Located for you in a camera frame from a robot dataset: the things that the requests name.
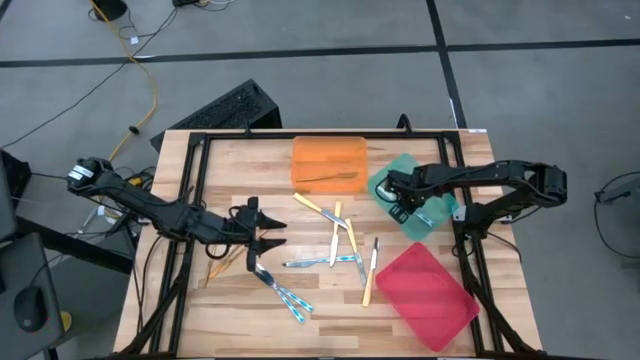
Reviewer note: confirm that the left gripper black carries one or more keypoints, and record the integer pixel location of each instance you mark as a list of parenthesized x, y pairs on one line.
[(225, 230)]

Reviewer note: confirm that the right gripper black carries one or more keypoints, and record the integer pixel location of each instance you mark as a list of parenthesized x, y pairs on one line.
[(407, 187)]

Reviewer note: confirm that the wooden chopsticks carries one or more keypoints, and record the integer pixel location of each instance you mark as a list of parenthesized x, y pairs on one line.
[(208, 277), (345, 175)]

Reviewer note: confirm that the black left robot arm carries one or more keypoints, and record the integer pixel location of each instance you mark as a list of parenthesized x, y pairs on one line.
[(150, 207)]

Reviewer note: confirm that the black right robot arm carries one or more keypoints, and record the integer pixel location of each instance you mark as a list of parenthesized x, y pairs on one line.
[(500, 172)]

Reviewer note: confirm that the green translucent plastic tray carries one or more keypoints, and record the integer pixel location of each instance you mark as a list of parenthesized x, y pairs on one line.
[(445, 205)]

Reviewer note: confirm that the orange translucent plastic tray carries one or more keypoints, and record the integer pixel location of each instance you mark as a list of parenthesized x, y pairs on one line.
[(330, 155)]

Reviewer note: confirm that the black table clamp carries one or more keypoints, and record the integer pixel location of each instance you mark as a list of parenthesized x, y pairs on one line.
[(406, 119)]

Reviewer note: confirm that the red translucent plastic tray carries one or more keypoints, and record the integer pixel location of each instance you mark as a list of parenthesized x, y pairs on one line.
[(425, 300)]

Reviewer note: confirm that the black perforated box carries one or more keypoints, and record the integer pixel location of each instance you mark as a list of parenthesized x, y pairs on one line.
[(235, 107)]

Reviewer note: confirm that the black side stand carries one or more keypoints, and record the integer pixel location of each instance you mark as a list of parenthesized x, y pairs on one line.
[(75, 247)]

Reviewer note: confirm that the yellow disc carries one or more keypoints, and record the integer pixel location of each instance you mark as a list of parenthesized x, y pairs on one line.
[(66, 321)]

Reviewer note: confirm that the grey stand base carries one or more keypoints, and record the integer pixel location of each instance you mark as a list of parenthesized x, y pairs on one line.
[(620, 192)]

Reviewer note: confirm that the grey side table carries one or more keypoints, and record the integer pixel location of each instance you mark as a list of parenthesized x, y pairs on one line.
[(20, 260)]

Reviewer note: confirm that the black computer mouse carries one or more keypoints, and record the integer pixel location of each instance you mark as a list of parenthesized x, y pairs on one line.
[(30, 307)]

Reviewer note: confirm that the black floor device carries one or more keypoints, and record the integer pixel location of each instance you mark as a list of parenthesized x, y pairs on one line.
[(185, 2)]

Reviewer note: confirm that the black round floor object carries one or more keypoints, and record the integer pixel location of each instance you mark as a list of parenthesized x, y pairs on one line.
[(110, 7)]

